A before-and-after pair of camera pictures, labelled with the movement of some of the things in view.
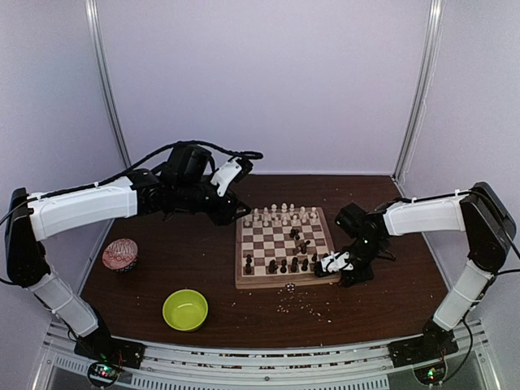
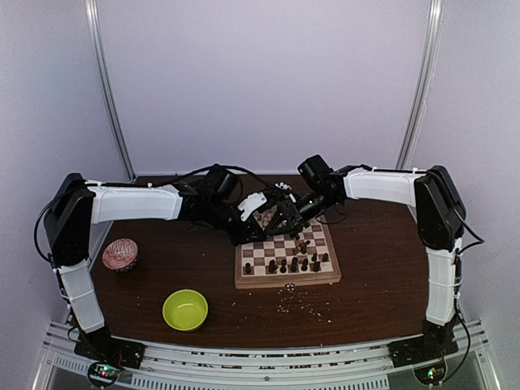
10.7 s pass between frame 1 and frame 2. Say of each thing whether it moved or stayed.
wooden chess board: stayed
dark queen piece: stayed
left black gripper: moved
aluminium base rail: stayed
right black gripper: moved
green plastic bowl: stayed
